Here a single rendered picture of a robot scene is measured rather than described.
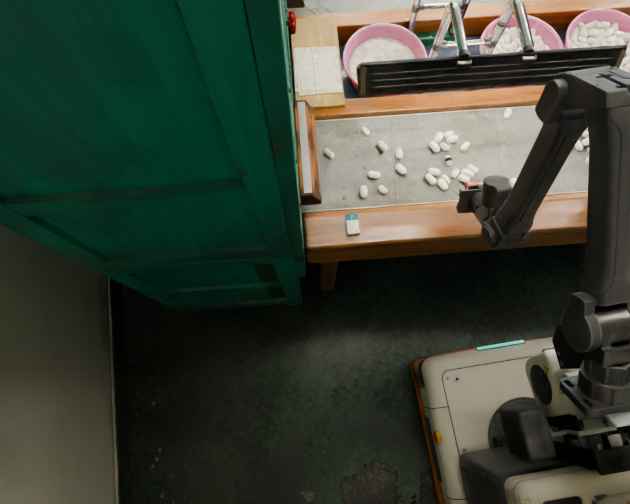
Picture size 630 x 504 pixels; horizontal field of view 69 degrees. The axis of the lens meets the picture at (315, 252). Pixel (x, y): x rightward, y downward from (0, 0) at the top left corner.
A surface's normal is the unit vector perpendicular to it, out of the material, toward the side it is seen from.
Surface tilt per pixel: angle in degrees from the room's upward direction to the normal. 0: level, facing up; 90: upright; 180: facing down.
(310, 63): 0
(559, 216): 0
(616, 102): 32
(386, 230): 0
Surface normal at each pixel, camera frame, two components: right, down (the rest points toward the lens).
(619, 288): 0.12, 0.27
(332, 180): 0.00, -0.27
